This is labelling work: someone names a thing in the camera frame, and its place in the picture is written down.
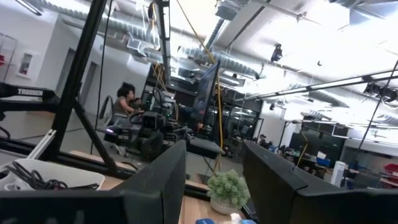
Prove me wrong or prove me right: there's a thin black hanging cable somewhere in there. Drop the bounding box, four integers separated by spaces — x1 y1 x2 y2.
89 0 113 156

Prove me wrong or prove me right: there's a red storage bin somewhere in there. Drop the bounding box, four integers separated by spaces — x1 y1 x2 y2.
383 163 398 182

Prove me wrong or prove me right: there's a dark monitor screen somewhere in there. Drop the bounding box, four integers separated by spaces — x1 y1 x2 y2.
192 60 221 127

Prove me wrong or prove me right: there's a black ceiling device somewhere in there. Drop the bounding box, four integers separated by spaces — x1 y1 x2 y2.
271 43 284 62

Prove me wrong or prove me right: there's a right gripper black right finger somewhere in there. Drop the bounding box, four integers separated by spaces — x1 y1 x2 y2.
242 139 398 224

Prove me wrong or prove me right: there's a yellow hanging cable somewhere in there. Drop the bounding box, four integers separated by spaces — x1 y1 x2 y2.
175 0 225 175

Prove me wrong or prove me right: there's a black USB-C cable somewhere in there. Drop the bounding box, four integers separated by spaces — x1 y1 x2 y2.
6 161 100 190

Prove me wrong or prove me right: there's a blue object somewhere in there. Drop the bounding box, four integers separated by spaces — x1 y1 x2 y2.
195 217 257 224

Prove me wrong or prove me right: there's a white framed wall picture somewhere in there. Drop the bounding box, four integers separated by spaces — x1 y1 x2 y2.
16 50 35 79

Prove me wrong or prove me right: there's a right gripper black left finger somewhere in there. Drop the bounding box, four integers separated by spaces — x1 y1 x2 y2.
0 139 187 224

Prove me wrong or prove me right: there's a black overhead camera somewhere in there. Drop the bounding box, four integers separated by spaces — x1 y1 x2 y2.
363 82 398 103

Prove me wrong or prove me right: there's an office chair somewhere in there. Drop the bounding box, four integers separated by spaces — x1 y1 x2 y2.
98 95 125 127

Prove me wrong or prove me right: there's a silver aluminium extrusion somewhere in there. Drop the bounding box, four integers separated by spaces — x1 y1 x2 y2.
26 129 57 161

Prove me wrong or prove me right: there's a green potted plant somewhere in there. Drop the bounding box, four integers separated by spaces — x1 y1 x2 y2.
206 169 251 215

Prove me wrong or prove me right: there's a black small table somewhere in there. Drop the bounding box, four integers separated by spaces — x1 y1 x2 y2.
185 136 226 160

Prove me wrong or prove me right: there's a black background robot equipment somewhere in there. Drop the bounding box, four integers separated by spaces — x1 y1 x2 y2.
104 110 187 160

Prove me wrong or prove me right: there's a white cylinder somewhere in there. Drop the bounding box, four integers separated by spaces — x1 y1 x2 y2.
330 161 347 187

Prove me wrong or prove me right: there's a person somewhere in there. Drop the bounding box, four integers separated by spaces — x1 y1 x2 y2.
112 82 146 118
259 133 272 149

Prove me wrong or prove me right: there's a black rig frame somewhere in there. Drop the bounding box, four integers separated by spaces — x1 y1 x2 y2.
0 0 172 180

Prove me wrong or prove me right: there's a large white plastic bin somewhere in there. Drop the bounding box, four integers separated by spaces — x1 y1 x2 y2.
0 158 106 191

